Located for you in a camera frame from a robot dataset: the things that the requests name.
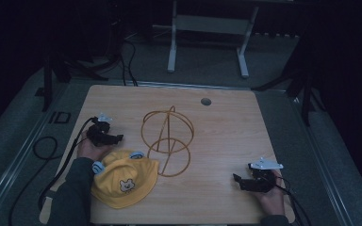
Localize white metal desk frame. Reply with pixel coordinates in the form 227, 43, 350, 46
152, 0, 260, 79

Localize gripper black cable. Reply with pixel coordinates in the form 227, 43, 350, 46
37, 116, 99, 212
272, 175, 313, 226

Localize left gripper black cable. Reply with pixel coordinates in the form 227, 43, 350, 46
37, 116, 99, 212

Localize yellow bear print hat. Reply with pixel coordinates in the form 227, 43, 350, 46
90, 149, 160, 210

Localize person's right hand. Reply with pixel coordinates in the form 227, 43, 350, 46
254, 169, 287, 217

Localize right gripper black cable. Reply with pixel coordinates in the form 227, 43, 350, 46
272, 175, 313, 226

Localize person's left hand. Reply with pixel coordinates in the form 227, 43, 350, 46
76, 137, 117, 162

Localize golden wire hat stand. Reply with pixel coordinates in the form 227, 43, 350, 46
140, 105, 195, 178

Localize black looped floor cable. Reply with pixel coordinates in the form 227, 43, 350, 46
8, 136, 59, 226

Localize black tripod stand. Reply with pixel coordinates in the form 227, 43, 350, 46
250, 31, 326, 127
34, 51, 122, 113

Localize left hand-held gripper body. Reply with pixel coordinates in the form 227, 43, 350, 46
86, 112, 114, 147

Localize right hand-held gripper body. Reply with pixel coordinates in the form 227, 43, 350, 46
247, 157, 285, 193

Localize thin black background cables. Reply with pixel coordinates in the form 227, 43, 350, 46
118, 39, 139, 88

